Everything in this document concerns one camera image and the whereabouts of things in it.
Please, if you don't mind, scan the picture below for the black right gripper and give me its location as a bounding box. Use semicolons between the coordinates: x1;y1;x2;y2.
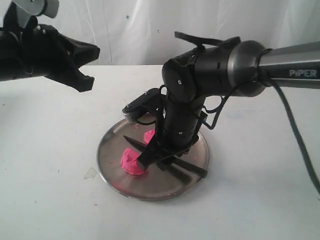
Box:
137;96;205;173

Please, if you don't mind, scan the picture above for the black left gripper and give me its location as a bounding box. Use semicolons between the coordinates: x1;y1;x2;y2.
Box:
14;24;100;93

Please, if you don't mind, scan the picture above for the black plastic knife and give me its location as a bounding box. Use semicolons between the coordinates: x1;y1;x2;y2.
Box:
123;135;208;179

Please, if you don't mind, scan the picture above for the small pink clay piece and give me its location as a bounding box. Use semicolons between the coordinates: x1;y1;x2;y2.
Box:
143;129;156;144

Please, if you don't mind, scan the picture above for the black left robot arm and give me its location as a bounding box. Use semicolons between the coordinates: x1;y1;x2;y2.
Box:
0;24;100;93

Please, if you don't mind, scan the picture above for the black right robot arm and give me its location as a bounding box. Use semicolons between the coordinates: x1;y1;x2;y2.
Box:
137;32;320;170

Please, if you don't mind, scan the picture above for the round stainless steel plate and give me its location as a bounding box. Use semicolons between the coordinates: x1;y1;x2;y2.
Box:
97;119;202;201

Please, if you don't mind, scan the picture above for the white backdrop cloth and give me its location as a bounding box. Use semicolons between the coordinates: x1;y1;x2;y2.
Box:
0;0;320;67

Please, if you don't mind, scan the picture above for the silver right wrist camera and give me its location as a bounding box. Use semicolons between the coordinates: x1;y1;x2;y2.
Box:
122;88;163;123

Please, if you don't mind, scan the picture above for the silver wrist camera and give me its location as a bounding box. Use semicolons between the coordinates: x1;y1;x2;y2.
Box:
11;0;60;28
122;88;163;123

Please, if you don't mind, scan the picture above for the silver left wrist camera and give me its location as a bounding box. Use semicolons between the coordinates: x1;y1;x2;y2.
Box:
11;0;60;28

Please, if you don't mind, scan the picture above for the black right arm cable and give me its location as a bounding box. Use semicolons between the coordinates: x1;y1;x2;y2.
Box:
134;31;320;196

